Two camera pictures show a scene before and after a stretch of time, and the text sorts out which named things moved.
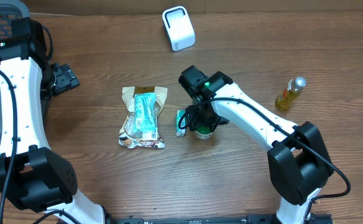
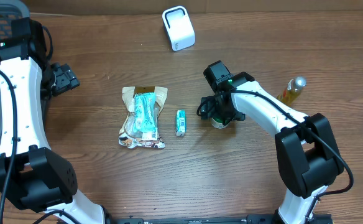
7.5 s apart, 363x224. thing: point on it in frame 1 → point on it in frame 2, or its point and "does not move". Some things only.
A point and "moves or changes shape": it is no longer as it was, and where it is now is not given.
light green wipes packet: (145, 115) does not move
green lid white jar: (203, 132) moves or changes shape
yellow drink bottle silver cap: (290, 93) does not move
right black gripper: (197, 120) → (212, 111)
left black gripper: (66, 79) does not move
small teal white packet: (179, 132) does not move
